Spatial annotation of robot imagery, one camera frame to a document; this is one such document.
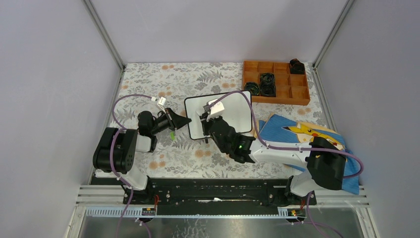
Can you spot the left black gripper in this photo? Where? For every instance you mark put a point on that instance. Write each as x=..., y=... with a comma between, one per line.
x=174, y=119

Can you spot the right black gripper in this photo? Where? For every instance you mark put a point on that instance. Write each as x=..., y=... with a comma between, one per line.
x=205, y=123

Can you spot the small whiteboard black frame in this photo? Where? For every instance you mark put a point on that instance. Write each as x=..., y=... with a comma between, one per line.
x=237, y=112

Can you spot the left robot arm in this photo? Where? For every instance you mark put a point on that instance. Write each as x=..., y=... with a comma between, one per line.
x=115, y=152

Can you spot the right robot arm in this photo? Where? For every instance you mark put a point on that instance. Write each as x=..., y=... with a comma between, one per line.
x=323, y=163

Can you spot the black item in tray left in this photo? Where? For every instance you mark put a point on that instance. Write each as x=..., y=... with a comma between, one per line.
x=253, y=88

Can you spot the blue pikachu cloth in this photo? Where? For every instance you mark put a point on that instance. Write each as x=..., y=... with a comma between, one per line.
x=280, y=129

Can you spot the black item in tray middle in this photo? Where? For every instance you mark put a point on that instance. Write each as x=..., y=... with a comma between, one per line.
x=267, y=85

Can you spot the orange compartment tray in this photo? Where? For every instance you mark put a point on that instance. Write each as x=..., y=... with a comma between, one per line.
x=290, y=88

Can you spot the black item in tray corner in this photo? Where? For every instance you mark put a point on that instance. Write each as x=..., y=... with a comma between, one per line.
x=296, y=67

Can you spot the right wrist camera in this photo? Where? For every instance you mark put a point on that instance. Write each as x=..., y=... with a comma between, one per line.
x=213, y=109

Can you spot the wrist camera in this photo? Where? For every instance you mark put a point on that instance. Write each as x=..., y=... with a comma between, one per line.
x=213, y=109
x=159, y=102

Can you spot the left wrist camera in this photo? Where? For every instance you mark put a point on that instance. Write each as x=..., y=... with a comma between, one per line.
x=159, y=102

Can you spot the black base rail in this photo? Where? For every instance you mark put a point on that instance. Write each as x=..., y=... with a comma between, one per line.
x=205, y=196

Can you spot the left aluminium frame post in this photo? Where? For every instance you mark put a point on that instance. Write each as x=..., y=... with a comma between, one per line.
x=96, y=19

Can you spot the aluminium frame post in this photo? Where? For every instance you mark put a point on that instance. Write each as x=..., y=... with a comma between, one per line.
x=336, y=27
x=96, y=19

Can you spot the right aluminium frame post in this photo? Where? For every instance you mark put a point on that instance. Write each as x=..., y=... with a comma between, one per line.
x=336, y=27

